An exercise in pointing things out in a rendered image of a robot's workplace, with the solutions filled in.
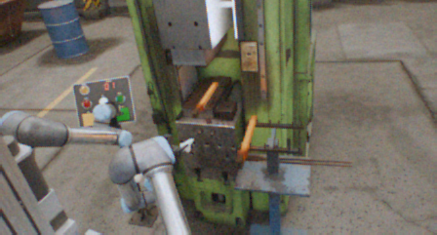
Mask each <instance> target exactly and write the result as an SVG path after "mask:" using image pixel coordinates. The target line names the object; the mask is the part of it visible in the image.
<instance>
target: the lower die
mask: <svg viewBox="0 0 437 235"><path fill-rule="evenodd" d="M218 77H222V78H221V79H220V81H219V82H218V84H217V85H216V87H215V88H214V91H213V92H212V94H211V95H210V97H209V98H208V100H207V101H206V102H205V104H204V105H203V106H204V110H201V113H200V114H199V116H198V117H197V118H202V119H208V118H210V119H214V118H215V117H216V115H214V111H215V105H216V108H217V106H218V103H219V96H220V99H221V93H218V94H217V92H218V91H220V92H222V96H223V89H224V93H225V87H224V86H222V87H221V89H220V86H221V85H222V83H223V82H226V83H228V86H231V84H232V83H231V77H224V76H210V78H204V79H203V82H201V85H199V86H198V87H199V89H198V88H197V89H196V92H194V93H193V94H194V95H193V96H191V98H189V99H188V102H186V104H185V105H184V106H183V107H182V108H181V110H182V113H183V117H192V116H193V115H191V114H192V112H193V110H195V108H196V106H195V105H196V104H199V102H200V101H201V99H202V98H203V96H204V95H205V93H207V92H208V90H209V89H210V87H211V86H212V84H213V83H214V82H215V81H216V78H218ZM226 83H224V84H223V85H225V86H226V89H227V84H226ZM219 89H220V90H219ZM214 96H216V97H215V99H214ZM212 99H214V101H212ZM216 99H217V100H218V103H217V101H216ZM211 102H213V103H212V104H211V105H210V103H211Z"/></svg>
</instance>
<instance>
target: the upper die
mask: <svg viewBox="0 0 437 235"><path fill-rule="evenodd" d="M226 39H227V36H226V33H225V34H224V36H222V38H221V39H220V40H219V41H218V43H217V44H216V46H215V47H214V48H213V49H211V50H210V49H202V48H200V49H175V47H174V48H173V49H171V55H172V59H173V62H174V64H176V65H207V64H208V62H209V61H210V60H211V59H212V57H213V56H214V55H215V54H216V52H217V51H218V50H219V49H220V47H221V46H222V44H223V43H224V42H225V40H226Z"/></svg>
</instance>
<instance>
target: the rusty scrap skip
mask: <svg viewBox="0 0 437 235"><path fill-rule="evenodd" d="M25 3H26V0H0V47H1V46H2V45H5V44H6V43H8V42H10V41H12V40H15V39H16V38H19V34H20V31H21V27H22V19H23V15H24V7H25Z"/></svg>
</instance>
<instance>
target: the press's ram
mask: <svg viewBox="0 0 437 235"><path fill-rule="evenodd" d="M152 3H153V6H154V12H155V16H156V21H157V25H158V31H159V34H160V38H161V44H162V48H163V49H173V48H174V47H175V49H200V48H202V49H210V50H211V49H213V48H214V47H215V46H216V44H217V43H218V42H219V40H220V39H221V38H222V36H224V34H225V33H226V31H228V30H229V28H230V27H231V25H233V15H232V8H231V7H233V0H152Z"/></svg>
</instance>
